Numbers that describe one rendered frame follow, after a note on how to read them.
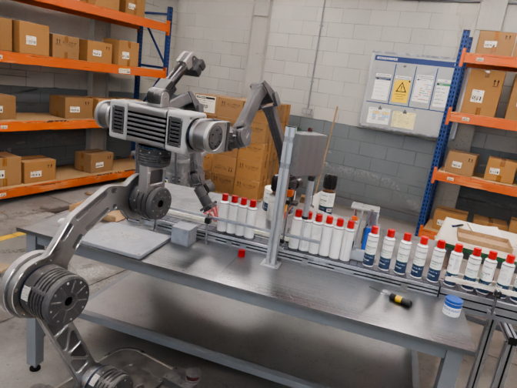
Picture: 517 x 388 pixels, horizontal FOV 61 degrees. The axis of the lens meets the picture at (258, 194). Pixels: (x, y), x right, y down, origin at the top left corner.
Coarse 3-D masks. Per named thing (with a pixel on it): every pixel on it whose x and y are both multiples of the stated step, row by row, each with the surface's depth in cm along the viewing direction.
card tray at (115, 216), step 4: (84, 200) 254; (72, 204) 245; (76, 204) 248; (80, 204) 251; (72, 208) 243; (112, 212) 250; (116, 212) 251; (120, 212) 252; (108, 216) 237; (112, 216) 236; (116, 216) 245; (120, 216) 246; (124, 216) 247; (108, 220) 237; (112, 220) 236; (116, 220) 239; (120, 220) 240
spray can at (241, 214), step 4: (244, 200) 223; (240, 204) 225; (244, 204) 224; (240, 208) 224; (244, 208) 223; (240, 212) 224; (244, 212) 224; (240, 216) 225; (244, 216) 225; (236, 220) 227; (240, 220) 225; (244, 220) 226; (236, 228) 227; (240, 228) 226; (244, 228) 227; (236, 232) 227; (240, 232) 227; (240, 236) 227
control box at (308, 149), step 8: (296, 136) 193; (304, 136) 192; (312, 136) 195; (320, 136) 198; (296, 144) 193; (304, 144) 193; (312, 144) 196; (320, 144) 199; (296, 152) 193; (304, 152) 194; (312, 152) 198; (320, 152) 201; (296, 160) 194; (304, 160) 196; (312, 160) 199; (320, 160) 202; (296, 168) 194; (304, 168) 197; (312, 168) 201; (320, 168) 204
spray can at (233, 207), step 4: (232, 196) 225; (236, 196) 225; (232, 200) 226; (236, 200) 226; (232, 204) 225; (236, 204) 226; (228, 208) 227; (232, 208) 225; (236, 208) 226; (228, 212) 227; (232, 212) 226; (236, 212) 227; (228, 216) 227; (232, 216) 227; (236, 216) 228; (232, 220) 227; (228, 224) 228; (232, 224) 228; (228, 228) 228; (232, 228) 228; (228, 232) 229; (232, 232) 229
